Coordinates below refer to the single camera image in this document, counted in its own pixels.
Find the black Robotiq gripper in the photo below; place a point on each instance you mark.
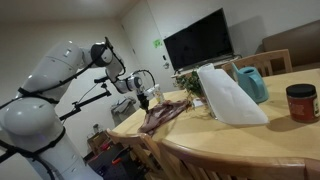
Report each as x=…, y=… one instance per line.
x=142, y=99

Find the red patterned kitchen cloth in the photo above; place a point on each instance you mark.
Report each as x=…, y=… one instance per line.
x=163, y=113

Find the white printed paper cup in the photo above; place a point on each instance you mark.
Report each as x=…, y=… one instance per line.
x=160, y=96

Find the light wooden slat chair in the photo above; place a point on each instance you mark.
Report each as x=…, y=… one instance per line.
x=263, y=59
x=233, y=163
x=141, y=141

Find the green potted plant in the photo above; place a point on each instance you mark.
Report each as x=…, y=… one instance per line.
x=191, y=85

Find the white paper sheet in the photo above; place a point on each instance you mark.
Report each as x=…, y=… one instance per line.
x=198, y=103

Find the small wooden crate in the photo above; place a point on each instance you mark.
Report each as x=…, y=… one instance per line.
x=98, y=141

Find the black case with red parts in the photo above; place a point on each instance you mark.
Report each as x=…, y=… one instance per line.
x=110, y=165

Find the white television stand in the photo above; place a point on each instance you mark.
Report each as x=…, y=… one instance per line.
x=220, y=63

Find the black flat screen television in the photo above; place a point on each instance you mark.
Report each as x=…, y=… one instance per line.
x=200, y=40

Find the teal plastic watering can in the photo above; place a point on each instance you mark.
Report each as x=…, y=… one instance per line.
x=255, y=83

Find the brown jar with black lid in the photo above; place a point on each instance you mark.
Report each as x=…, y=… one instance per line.
x=301, y=105

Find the brown upholstered armchair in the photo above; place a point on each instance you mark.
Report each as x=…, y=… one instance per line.
x=296, y=43

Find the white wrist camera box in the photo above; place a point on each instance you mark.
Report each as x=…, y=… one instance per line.
x=149, y=91

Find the black camera on mount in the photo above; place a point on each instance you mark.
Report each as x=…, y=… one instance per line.
x=100, y=79

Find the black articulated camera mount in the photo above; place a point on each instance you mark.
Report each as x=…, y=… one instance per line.
x=83, y=103

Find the green wall sign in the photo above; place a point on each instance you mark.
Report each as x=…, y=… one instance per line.
x=157, y=44

